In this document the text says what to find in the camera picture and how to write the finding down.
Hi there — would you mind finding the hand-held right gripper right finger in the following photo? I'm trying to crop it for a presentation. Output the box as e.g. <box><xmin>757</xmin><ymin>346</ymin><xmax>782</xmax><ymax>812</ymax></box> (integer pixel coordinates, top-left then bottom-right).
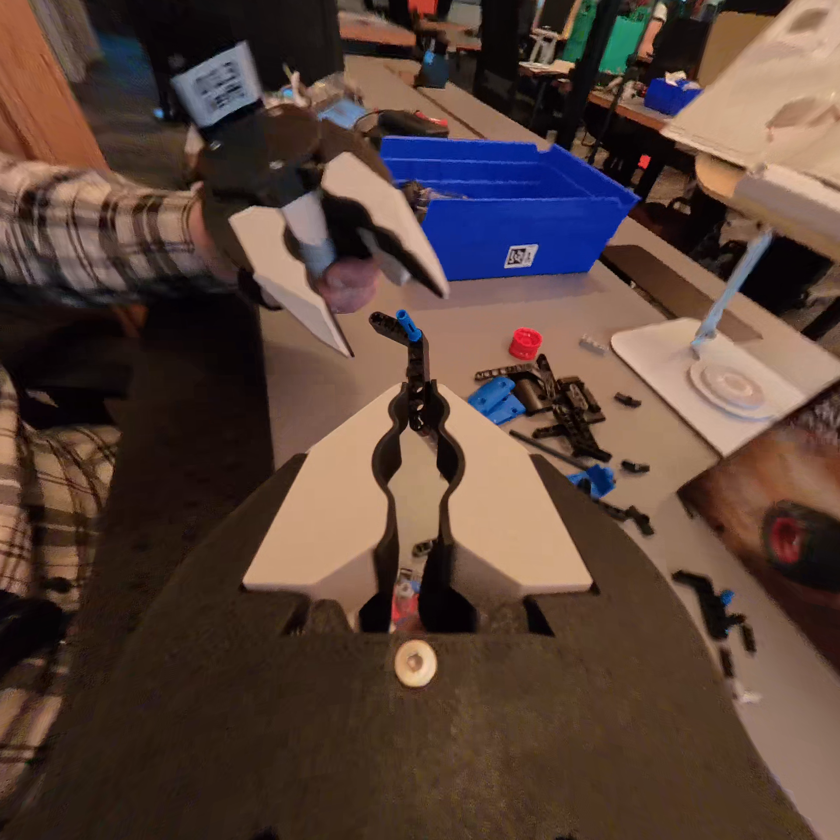
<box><xmin>419</xmin><ymin>379</ymin><xmax>595</xmax><ymax>634</ymax></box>

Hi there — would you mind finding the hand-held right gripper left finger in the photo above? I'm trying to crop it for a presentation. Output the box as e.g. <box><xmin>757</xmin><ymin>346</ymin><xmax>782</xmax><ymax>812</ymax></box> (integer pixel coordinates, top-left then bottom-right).
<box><xmin>241</xmin><ymin>382</ymin><xmax>413</xmax><ymax>634</ymax></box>

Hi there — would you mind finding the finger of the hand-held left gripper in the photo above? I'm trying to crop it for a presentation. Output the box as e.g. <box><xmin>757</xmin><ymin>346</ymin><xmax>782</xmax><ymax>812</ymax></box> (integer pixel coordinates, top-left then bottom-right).
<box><xmin>319</xmin><ymin>151</ymin><xmax>452</xmax><ymax>301</ymax></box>
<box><xmin>227</xmin><ymin>205</ymin><xmax>357</xmax><ymax>360</ymax></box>

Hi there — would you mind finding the black bent beam blue pin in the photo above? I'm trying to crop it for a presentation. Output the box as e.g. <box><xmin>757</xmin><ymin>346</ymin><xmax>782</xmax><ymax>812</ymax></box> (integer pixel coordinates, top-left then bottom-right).
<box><xmin>369</xmin><ymin>308</ymin><xmax>439</xmax><ymax>439</ymax></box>

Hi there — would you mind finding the person's left forearm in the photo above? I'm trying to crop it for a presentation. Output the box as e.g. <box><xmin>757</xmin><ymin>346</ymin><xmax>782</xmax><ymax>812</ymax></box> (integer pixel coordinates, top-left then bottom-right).
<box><xmin>0</xmin><ymin>152</ymin><xmax>227</xmax><ymax>309</ymax></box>

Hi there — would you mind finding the grey desk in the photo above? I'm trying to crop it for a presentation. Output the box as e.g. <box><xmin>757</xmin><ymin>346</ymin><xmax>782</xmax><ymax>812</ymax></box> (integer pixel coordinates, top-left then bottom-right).
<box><xmin>259</xmin><ymin>56</ymin><xmax>840</xmax><ymax>840</ymax></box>

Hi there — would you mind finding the person's left hand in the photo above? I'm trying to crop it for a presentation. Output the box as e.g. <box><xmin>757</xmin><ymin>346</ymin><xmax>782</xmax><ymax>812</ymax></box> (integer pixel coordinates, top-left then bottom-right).
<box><xmin>311</xmin><ymin>256</ymin><xmax>383</xmax><ymax>316</ymax></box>

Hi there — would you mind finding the black power adapter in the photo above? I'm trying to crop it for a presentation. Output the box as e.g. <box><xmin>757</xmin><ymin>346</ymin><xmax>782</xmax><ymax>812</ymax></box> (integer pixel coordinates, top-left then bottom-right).
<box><xmin>377</xmin><ymin>108</ymin><xmax>452</xmax><ymax>140</ymax></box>

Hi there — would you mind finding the long black axle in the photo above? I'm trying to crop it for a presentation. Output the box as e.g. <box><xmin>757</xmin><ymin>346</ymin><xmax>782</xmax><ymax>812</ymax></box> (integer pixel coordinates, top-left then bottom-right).
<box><xmin>508</xmin><ymin>429</ymin><xmax>592</xmax><ymax>471</ymax></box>

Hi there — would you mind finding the clear bag of small parts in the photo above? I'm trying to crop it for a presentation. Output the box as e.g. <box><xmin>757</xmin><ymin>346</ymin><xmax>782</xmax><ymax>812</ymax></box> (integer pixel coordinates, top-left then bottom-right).
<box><xmin>392</xmin><ymin>567</ymin><xmax>422</xmax><ymax>632</ymax></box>

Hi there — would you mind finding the black crank connector piece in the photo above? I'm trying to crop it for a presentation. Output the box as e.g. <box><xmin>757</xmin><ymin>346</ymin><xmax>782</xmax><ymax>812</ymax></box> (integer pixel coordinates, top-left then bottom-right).
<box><xmin>592</xmin><ymin>493</ymin><xmax>656</xmax><ymax>537</ymax></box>

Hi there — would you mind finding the blue plastic bin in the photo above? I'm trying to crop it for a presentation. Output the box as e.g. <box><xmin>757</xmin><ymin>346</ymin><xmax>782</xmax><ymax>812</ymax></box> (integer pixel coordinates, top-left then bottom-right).
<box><xmin>379</xmin><ymin>134</ymin><xmax>642</xmax><ymax>283</ymax></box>

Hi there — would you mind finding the printed toy set box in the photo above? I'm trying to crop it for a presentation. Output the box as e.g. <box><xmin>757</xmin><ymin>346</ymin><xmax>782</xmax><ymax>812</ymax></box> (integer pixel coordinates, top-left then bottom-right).
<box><xmin>676</xmin><ymin>386</ymin><xmax>840</xmax><ymax>686</ymax></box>

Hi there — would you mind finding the small blue bin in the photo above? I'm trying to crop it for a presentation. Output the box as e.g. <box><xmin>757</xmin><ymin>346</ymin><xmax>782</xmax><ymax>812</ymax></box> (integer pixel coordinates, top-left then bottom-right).
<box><xmin>643</xmin><ymin>77</ymin><xmax>704</xmax><ymax>117</ymax></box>

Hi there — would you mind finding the blue flat bracket piece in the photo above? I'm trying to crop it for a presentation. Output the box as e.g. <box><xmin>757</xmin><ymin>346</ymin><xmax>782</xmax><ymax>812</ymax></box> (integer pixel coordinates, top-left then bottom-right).
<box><xmin>566</xmin><ymin>463</ymin><xmax>618</xmax><ymax>501</ymax></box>

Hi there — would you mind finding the black beam frame assembly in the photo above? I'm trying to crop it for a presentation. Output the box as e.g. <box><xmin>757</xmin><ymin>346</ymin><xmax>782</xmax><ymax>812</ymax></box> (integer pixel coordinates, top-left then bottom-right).
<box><xmin>474</xmin><ymin>353</ymin><xmax>614</xmax><ymax>464</ymax></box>

